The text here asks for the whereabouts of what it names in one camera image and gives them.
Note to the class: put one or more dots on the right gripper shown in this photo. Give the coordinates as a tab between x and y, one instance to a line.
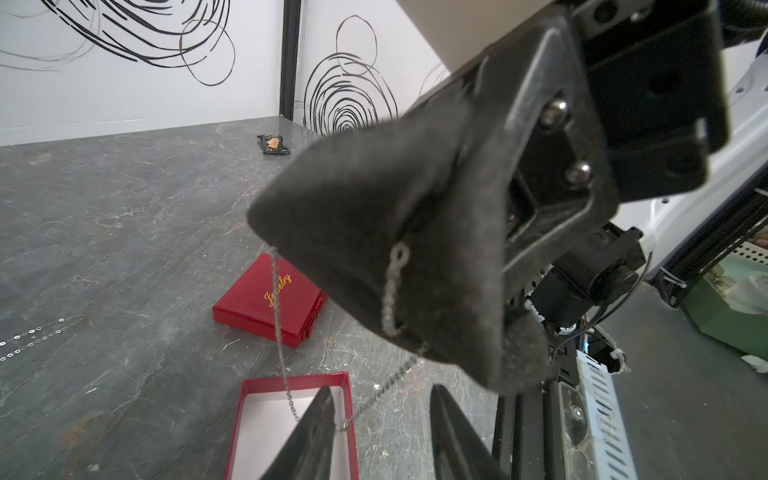
532	174

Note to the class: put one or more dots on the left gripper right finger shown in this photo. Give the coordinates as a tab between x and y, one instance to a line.
458	451

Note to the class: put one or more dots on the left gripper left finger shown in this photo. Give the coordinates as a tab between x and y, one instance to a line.
307	453

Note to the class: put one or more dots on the jewelry box lid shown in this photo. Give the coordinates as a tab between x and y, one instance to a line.
284	309

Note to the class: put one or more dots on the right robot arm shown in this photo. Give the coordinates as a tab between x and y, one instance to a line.
708	180

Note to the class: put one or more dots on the left red jewelry box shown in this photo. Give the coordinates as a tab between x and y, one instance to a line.
264	421

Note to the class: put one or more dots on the small dark snack wrapper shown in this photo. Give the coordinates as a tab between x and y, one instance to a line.
273	145

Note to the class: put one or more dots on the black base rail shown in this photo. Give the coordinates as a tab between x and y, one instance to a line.
528	440

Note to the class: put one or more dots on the white slotted cable duct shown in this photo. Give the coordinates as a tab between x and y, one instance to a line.
595	442

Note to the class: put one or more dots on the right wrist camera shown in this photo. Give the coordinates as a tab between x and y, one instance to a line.
468	24

